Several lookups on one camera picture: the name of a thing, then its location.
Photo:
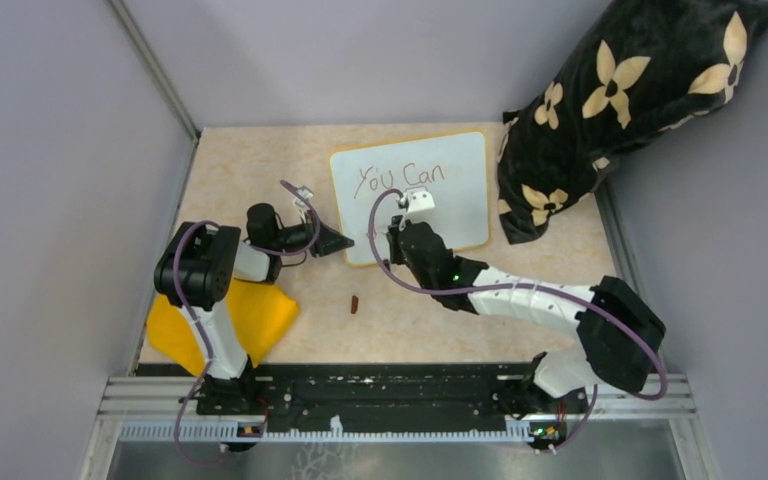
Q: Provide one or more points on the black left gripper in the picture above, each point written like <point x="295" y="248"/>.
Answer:
<point x="327" y="240"/>

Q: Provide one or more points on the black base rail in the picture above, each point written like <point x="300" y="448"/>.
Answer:
<point x="343" y="403"/>

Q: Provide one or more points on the yellow folded cloth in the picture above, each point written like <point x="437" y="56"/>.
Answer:
<point x="261" y="315"/>

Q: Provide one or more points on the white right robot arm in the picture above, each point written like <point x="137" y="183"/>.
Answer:
<point x="616" y="334"/>

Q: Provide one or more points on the black floral pillow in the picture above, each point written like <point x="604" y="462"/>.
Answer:
<point x="644" y="68"/>

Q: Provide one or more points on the yellow-framed whiteboard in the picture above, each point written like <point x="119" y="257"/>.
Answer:
<point x="452" y="169"/>

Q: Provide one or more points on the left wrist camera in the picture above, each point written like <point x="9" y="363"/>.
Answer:
<point x="302" y="196"/>

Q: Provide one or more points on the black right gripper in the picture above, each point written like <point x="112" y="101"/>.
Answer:
<point x="396" y="257"/>

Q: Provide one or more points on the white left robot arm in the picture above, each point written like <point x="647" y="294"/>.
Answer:
<point x="219" y="310"/>

